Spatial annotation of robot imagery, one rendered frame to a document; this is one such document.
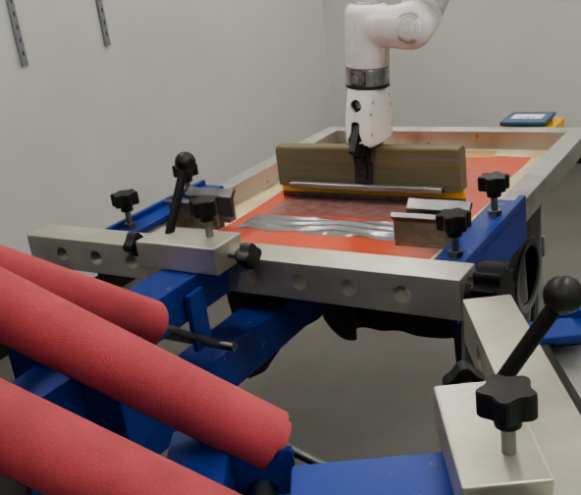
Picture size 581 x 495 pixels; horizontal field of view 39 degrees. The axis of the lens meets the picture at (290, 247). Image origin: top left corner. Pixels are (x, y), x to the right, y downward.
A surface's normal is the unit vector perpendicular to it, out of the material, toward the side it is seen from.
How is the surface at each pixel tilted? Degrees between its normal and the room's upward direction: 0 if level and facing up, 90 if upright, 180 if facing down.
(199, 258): 90
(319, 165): 89
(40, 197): 90
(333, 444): 0
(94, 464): 56
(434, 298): 90
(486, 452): 0
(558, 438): 0
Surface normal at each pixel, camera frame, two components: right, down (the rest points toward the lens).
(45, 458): 0.22, -0.05
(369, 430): -0.12, -0.93
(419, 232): -0.51, 0.37
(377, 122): 0.87, 0.15
